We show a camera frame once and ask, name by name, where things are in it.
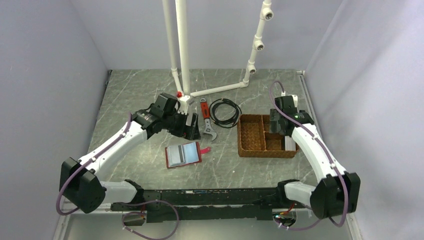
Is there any red card holder wallet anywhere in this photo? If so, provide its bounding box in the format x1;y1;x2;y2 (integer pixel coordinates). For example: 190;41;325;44
165;141;211;169

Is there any white PVC pipe frame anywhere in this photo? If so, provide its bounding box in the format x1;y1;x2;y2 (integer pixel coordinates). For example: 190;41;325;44
162;0;274;114

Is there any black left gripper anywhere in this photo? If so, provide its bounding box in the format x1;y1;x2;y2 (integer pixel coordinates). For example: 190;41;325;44
162;108;201;140

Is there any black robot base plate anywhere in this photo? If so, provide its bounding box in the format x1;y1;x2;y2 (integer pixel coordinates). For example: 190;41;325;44
110;187;302;223

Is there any red handled adjustable wrench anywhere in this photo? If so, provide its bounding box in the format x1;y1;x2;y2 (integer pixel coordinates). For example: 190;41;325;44
200;98;217;141

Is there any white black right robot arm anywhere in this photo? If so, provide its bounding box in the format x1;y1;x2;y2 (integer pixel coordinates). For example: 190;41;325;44
269;108;361;221

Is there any black coiled cable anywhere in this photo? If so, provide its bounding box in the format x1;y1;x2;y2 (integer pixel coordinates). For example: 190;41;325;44
209;97;242;129

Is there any brown woven divided basket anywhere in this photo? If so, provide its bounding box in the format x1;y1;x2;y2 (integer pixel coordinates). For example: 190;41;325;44
237;114;300;159

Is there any white cards stack in basket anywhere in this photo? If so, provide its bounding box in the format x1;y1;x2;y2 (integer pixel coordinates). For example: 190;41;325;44
284;136;297;151

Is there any aluminium rail frame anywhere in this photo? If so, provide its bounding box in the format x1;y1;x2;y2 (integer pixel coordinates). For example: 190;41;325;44
52;70;364;240

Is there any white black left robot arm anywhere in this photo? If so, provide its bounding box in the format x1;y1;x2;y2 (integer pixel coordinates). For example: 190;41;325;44
55;110;201;216

